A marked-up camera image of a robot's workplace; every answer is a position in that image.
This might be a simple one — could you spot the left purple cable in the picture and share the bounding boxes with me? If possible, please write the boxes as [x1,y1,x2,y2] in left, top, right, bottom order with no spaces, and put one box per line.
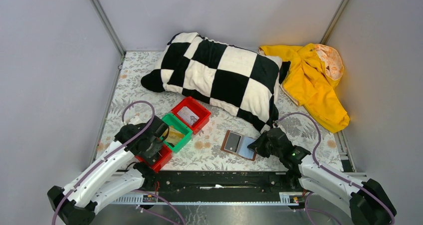
[51,100,187,225]

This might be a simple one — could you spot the white id card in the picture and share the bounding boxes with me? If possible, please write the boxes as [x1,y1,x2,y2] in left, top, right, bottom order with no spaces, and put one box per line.
[177,106,199,127]

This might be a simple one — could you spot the black white checkered pillow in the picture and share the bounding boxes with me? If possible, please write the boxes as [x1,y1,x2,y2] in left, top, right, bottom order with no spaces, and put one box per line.
[141,32,282,132]

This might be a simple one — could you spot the red bin with black wallet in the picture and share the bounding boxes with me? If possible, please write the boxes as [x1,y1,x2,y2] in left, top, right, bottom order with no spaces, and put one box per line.
[135,145,173,173]

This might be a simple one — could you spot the red bin with card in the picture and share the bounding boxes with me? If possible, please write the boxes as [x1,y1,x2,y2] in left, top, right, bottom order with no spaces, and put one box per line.
[171,97,211,134]

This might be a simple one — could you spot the yellow cloth garment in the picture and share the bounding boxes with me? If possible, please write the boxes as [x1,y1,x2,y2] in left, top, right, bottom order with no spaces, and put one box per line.
[259,43,350,133]

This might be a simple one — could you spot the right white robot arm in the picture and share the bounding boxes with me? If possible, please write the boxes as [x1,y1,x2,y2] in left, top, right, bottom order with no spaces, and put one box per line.
[248,128,397,225]

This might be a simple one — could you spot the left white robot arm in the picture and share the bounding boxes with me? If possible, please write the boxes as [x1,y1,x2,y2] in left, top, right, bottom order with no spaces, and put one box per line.
[47,116,169,225]

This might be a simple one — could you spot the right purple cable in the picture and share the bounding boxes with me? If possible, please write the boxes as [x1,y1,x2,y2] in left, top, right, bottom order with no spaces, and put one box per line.
[276,112,396,225]

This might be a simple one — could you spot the yellow cards in green bin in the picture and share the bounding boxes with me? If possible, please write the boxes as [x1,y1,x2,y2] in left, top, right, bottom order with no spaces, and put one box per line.
[163,126,185,148]

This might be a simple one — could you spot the floral table mat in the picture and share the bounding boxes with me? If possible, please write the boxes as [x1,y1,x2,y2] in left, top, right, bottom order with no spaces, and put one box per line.
[96,52,343,171]

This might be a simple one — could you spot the green plastic bin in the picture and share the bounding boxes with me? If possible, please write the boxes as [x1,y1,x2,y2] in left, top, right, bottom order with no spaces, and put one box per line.
[162,113,193,153]

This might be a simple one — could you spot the brown leather card holder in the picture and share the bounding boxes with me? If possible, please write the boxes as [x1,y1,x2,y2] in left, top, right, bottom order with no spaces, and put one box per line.
[220,130,256,161]

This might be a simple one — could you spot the purple cable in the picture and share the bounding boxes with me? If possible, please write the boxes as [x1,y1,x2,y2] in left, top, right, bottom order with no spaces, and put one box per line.
[51,100,187,225]
[276,112,396,225]

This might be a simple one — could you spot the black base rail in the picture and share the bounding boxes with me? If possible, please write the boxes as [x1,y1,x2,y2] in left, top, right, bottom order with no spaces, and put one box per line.
[141,171,304,203]

